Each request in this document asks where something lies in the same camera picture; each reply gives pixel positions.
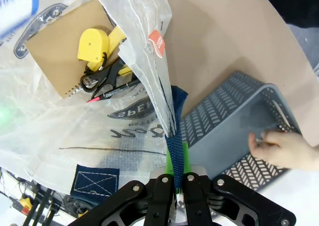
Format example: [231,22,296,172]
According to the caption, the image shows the grey plastic perforated basket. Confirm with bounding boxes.
[174,71,304,213]

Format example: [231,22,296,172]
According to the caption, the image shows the black scissors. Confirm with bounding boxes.
[79,58,125,100]

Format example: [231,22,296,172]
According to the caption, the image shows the blue and white container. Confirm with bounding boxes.
[0,0,40,39]

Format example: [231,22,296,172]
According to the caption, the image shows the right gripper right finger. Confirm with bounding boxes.
[180,142,297,226]

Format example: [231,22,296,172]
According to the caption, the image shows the yellow emergency stop box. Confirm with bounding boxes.
[18,197,33,214]

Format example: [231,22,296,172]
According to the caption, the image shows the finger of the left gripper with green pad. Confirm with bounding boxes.
[0,104,15,134]

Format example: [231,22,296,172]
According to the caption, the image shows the black marker pen pink tip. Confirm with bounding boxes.
[86,80,140,104]

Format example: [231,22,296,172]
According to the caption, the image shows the brown spiral notebook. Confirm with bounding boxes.
[24,0,140,100]

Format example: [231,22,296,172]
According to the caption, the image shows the person's left hand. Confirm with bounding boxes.
[248,130,319,172]

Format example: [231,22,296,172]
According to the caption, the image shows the white shopping bag navy handles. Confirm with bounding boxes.
[0,0,191,207]

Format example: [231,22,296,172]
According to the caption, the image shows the yellow tape measure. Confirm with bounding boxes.
[77,25,134,77]

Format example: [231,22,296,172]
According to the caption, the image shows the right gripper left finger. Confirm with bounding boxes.
[67,146,175,226]

